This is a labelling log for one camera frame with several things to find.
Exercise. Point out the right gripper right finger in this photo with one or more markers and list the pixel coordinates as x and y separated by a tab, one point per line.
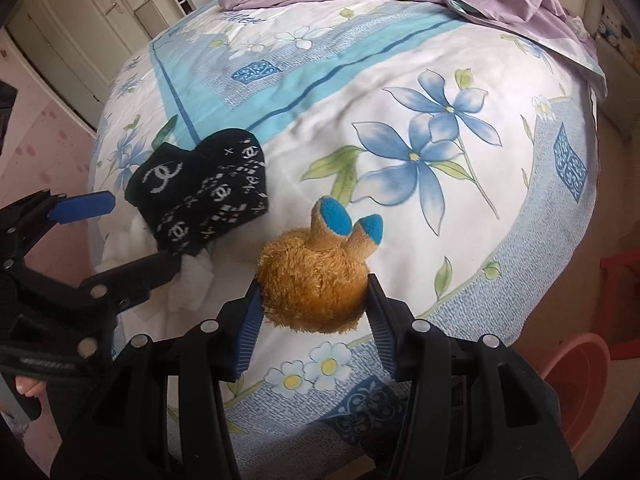
476	409

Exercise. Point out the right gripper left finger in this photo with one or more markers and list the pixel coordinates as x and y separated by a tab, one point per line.
157	411

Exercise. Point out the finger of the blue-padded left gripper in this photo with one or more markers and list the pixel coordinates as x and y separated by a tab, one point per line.
130	284
82	207

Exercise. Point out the white tissue paper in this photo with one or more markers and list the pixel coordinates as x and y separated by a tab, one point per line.
175	282

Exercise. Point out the brown plush toy blue feet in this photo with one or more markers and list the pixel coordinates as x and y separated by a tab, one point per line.
315	280

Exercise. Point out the pink plastic trash bucket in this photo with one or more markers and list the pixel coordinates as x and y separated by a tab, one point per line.
578	371

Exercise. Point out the person's left hand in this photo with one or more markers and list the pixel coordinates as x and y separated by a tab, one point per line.
29	387

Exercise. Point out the black patterned sock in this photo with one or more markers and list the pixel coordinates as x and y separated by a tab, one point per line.
189	198

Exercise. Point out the white door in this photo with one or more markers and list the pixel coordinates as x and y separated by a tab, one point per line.
78	47

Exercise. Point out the red plastic stool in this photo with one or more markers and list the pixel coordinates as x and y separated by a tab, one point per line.
611	303

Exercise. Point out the floral blue white bedspread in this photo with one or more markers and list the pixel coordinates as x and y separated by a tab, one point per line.
467	131

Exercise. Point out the beige nightstand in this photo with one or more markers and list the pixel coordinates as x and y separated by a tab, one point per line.
621	105

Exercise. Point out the white blue plush toy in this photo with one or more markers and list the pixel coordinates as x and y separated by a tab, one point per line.
611	25

